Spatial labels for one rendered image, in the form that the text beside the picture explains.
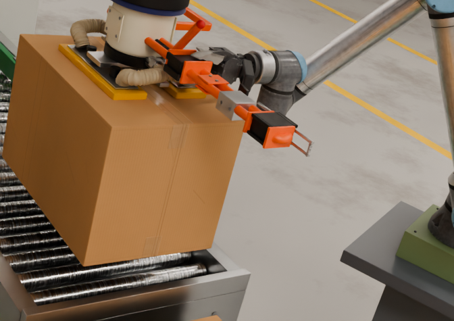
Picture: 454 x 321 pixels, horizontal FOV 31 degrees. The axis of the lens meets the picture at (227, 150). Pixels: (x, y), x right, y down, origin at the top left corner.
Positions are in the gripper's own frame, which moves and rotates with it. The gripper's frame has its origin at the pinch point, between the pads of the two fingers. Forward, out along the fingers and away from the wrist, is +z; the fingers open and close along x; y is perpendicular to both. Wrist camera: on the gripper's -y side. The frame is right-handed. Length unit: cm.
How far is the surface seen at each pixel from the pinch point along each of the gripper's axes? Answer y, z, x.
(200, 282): -9, -13, -61
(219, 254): 4, -29, -62
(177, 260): 13, -21, -69
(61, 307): -8, 29, -60
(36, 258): 22, 22, -67
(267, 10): 430, -396, -120
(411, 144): 160, -314, -122
